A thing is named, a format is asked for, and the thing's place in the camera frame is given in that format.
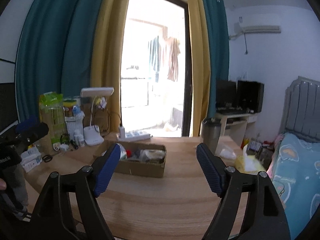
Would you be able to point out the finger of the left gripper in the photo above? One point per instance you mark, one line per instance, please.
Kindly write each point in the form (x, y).
(27, 124)
(30, 135)

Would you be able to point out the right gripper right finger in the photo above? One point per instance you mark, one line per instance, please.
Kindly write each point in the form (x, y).
(264, 216)

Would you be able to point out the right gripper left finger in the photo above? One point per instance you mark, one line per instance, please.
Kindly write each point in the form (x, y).
(52, 216)

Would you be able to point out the clear plastic bag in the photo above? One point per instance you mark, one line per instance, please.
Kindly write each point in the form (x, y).
(151, 156)
(225, 152)

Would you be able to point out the cartoon tissue pack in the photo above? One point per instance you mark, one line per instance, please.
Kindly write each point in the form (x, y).
(123, 152)

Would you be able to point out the red plush keychain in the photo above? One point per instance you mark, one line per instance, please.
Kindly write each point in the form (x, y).
(128, 154)

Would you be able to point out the person left hand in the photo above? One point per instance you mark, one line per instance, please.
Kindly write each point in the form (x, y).
(3, 185)

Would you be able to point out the green snack bag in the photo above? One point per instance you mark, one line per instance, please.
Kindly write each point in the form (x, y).
(52, 113)

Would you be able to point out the yellow tissue pack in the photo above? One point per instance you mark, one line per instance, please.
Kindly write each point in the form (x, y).
(248, 163)

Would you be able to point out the crumpled clear plastic bag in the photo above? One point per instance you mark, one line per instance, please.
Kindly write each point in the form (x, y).
(225, 152)

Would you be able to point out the white perforated organizer basket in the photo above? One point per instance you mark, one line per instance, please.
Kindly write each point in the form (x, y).
(74, 123)

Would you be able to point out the white pill bottle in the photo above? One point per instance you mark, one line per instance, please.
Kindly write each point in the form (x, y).
(79, 138)

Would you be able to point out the steel travel tumbler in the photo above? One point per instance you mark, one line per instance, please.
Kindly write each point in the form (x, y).
(210, 132)

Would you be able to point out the white tv stand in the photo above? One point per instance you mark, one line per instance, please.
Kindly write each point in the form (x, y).
(235, 125)

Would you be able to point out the white desk lamp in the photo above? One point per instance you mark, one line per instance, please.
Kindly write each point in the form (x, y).
(99, 96)

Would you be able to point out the blue bed blanket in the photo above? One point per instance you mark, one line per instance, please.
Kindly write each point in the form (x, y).
(294, 172)

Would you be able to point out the teal left curtain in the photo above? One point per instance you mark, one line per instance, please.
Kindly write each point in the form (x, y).
(55, 51)

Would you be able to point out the teal curtain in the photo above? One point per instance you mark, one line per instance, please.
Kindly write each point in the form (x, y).
(55, 51)
(218, 38)

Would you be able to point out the black monitor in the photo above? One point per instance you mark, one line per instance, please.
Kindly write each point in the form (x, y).
(239, 97)

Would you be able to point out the yellow left curtain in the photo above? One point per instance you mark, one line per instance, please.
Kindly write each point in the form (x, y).
(107, 53)

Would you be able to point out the yellow curtain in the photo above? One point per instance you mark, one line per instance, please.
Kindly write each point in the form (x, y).
(200, 62)
(107, 53)

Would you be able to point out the cardboard box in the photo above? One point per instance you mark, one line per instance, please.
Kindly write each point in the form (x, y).
(135, 167)

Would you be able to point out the white power strip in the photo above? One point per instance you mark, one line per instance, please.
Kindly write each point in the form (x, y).
(133, 136)

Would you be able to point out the grey bed headboard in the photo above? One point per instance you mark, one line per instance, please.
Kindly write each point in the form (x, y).
(301, 110)

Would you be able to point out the yellow right curtain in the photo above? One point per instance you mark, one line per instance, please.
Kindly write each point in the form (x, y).
(200, 62)

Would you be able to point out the white air conditioner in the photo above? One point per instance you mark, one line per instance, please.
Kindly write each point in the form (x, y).
(257, 24)

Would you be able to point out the teal right curtain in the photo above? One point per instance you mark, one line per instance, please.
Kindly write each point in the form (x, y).
(218, 38)

